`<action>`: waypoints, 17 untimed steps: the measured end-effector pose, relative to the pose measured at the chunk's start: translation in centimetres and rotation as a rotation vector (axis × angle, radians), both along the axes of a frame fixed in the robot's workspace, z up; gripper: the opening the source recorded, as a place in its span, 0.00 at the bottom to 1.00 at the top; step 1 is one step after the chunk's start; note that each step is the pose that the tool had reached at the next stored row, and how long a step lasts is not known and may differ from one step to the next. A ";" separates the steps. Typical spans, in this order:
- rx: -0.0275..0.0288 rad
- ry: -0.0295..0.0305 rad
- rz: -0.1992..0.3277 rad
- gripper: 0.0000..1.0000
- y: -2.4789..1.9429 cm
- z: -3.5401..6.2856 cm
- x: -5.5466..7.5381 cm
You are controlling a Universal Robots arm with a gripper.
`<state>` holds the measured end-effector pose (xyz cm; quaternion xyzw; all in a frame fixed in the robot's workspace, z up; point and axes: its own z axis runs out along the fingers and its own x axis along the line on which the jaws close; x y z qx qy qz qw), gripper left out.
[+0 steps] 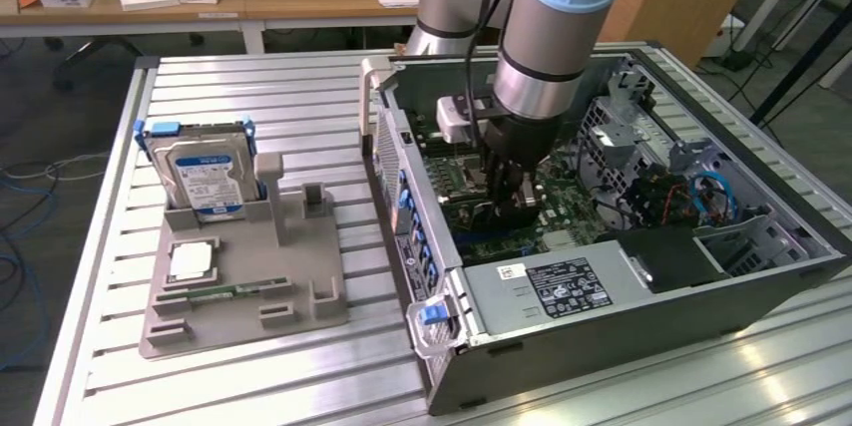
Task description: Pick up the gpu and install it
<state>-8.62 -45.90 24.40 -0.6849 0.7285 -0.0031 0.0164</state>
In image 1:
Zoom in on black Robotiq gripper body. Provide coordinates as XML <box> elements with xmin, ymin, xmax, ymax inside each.
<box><xmin>479</xmin><ymin>114</ymin><xmax>559</xmax><ymax>171</ymax></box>

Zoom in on CPU socket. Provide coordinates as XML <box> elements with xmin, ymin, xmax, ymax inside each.
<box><xmin>455</xmin><ymin>155</ymin><xmax>491</xmax><ymax>196</ymax></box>

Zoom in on green motherboard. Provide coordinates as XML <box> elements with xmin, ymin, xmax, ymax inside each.
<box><xmin>411</xmin><ymin>114</ymin><xmax>618</xmax><ymax>270</ymax></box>

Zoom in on silver chipset heat sink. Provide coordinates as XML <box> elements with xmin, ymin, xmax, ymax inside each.
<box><xmin>542</xmin><ymin>231</ymin><xmax>580</xmax><ymax>250</ymax></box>

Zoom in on metal disk bay cage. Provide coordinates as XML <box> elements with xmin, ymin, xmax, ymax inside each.
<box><xmin>576</xmin><ymin>66</ymin><xmax>671</xmax><ymax>188</ymax></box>

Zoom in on grey power supply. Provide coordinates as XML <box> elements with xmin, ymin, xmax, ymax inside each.
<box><xmin>460</xmin><ymin>237</ymin><xmax>660</xmax><ymax>350</ymax></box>

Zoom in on blue case latch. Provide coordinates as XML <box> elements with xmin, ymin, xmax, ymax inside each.
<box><xmin>418</xmin><ymin>302</ymin><xmax>447</xmax><ymax>328</ymax></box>

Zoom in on black open PC case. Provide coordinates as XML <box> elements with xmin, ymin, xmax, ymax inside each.
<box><xmin>358</xmin><ymin>40</ymin><xmax>852</xmax><ymax>417</ymax></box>

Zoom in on grey printed parts rack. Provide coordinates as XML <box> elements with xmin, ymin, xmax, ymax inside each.
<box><xmin>136</xmin><ymin>151</ymin><xmax>352</xmax><ymax>362</ymax></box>

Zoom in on white floor box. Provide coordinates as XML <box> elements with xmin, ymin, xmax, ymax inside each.
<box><xmin>702</xmin><ymin>14</ymin><xmax>747</xmax><ymax>63</ymax></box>

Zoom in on black stand pole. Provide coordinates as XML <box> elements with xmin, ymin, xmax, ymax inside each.
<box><xmin>751</xmin><ymin>0</ymin><xmax>852</xmax><ymax>128</ymax></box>

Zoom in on hard disk blue carrier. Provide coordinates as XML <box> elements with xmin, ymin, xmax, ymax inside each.
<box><xmin>132</xmin><ymin>116</ymin><xmax>262</xmax><ymax>222</ymax></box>

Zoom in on bare green RAM stick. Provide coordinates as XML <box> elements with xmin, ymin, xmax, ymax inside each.
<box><xmin>186</xmin><ymin>280</ymin><xmax>295</xmax><ymax>300</ymax></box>

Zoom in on silver CPU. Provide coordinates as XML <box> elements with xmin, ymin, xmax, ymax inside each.
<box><xmin>167</xmin><ymin>243</ymin><xmax>216</xmax><ymax>280</ymax></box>

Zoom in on black chair base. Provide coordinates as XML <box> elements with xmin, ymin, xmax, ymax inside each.
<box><xmin>44</xmin><ymin>31</ymin><xmax>146</xmax><ymax>93</ymax></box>

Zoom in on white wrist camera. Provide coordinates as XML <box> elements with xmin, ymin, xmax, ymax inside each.
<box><xmin>435</xmin><ymin>95</ymin><xmax>482</xmax><ymax>144</ymax></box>

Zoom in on black cable bundle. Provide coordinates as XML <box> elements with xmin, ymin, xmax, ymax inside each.
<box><xmin>624</xmin><ymin>174</ymin><xmax>698</xmax><ymax>230</ymax></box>

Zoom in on red wire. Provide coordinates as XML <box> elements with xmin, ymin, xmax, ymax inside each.
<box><xmin>664</xmin><ymin>185</ymin><xmax>711</xmax><ymax>223</ymax></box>

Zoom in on blue wire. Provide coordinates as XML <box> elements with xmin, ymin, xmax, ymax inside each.
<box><xmin>687</xmin><ymin>170</ymin><xmax>742</xmax><ymax>225</ymax></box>

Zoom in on white table frame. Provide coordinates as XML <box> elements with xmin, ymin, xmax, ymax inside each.
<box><xmin>728</xmin><ymin>0</ymin><xmax>852</xmax><ymax>91</ymax></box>

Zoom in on white floor cable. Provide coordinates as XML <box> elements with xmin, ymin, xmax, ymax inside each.
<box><xmin>0</xmin><ymin>151</ymin><xmax>108</xmax><ymax>183</ymax></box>

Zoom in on blue floor cable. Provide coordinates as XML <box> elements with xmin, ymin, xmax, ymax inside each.
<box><xmin>0</xmin><ymin>166</ymin><xmax>59</xmax><ymax>372</ymax></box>

